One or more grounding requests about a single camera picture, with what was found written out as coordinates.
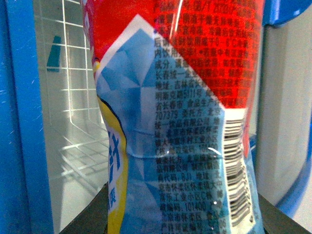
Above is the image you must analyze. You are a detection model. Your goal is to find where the white chest freezer blue trim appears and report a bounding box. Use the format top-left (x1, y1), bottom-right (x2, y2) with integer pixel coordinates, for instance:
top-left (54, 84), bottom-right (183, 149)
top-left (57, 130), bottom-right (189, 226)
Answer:
top-left (0, 0), bottom-right (311, 234)

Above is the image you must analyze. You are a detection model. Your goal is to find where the white wire freezer basket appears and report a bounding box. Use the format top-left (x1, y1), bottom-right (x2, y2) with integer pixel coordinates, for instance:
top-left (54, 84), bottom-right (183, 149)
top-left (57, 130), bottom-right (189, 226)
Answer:
top-left (33, 0), bottom-right (107, 194)

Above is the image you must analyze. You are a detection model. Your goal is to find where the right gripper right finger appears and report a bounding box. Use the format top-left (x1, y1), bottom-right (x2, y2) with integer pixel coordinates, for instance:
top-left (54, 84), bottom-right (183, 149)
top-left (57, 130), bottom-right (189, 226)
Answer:
top-left (258, 194), bottom-right (311, 234)

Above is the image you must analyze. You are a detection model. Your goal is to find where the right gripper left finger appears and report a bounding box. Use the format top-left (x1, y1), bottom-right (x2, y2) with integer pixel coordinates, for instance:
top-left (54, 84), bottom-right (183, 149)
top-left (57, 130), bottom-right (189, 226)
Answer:
top-left (60, 184), bottom-right (108, 234)

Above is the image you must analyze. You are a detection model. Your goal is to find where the red drink bottle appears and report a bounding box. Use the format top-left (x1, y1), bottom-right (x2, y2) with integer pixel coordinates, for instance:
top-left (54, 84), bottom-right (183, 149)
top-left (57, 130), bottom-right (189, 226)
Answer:
top-left (81, 0), bottom-right (264, 234)

